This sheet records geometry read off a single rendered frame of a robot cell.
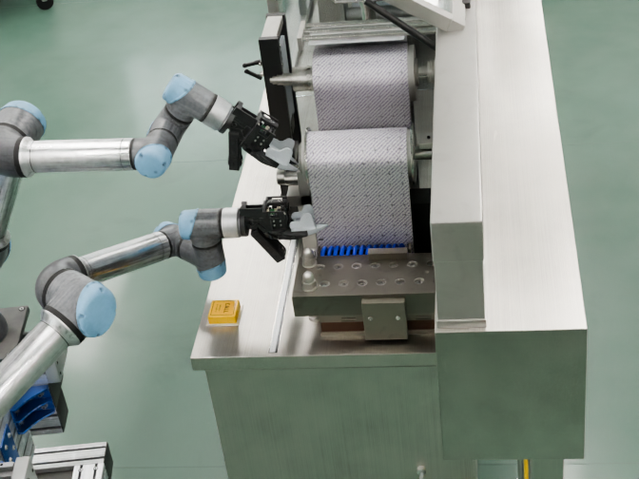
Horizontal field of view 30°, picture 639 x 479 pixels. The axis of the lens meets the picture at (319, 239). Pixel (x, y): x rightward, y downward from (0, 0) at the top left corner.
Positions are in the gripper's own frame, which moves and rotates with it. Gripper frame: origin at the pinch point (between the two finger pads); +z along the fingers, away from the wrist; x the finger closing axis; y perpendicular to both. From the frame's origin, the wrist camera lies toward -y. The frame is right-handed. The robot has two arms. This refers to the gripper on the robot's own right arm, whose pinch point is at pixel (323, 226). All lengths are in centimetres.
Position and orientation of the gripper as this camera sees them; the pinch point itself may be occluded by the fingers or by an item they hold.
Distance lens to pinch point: 290.9
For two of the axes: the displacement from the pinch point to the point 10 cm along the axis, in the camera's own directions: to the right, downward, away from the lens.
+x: 0.9, -5.8, 8.1
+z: 9.9, -0.4, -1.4
